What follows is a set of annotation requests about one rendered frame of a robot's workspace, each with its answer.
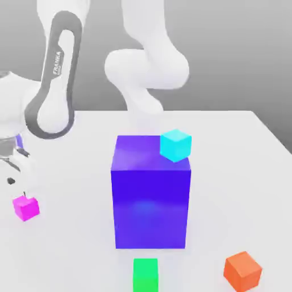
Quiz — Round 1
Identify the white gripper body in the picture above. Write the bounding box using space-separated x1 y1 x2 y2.
0 156 40 200

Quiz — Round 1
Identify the small magenta cube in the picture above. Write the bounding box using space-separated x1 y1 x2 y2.
12 195 41 222

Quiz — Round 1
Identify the small cyan cube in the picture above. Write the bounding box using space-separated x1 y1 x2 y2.
159 128 193 163

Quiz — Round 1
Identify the small green cube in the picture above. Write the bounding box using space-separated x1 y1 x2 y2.
132 258 159 292

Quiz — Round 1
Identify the small orange cube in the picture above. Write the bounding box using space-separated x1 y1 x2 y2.
222 250 263 292

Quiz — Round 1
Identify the large purple box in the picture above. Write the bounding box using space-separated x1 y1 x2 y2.
110 135 192 250

